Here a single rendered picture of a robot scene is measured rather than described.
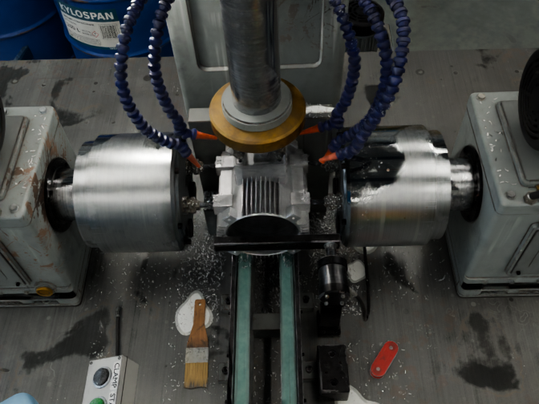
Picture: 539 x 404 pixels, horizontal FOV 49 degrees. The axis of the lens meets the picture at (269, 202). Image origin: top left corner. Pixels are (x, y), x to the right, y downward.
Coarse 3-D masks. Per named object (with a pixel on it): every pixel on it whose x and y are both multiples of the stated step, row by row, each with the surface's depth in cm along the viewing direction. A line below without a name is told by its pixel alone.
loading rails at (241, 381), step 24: (240, 264) 127; (288, 264) 126; (240, 288) 123; (288, 288) 123; (240, 312) 120; (288, 312) 120; (240, 336) 117; (264, 336) 128; (288, 336) 117; (240, 360) 114; (288, 360) 114; (240, 384) 112; (288, 384) 111
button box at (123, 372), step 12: (96, 360) 101; (108, 360) 100; (120, 360) 99; (120, 372) 98; (132, 372) 101; (108, 384) 97; (120, 384) 97; (132, 384) 100; (84, 396) 98; (96, 396) 97; (108, 396) 96; (120, 396) 96; (132, 396) 99
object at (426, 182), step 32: (384, 128) 117; (416, 128) 116; (352, 160) 111; (384, 160) 111; (416, 160) 110; (448, 160) 111; (352, 192) 110; (384, 192) 110; (416, 192) 110; (448, 192) 111; (352, 224) 112; (384, 224) 112; (416, 224) 112
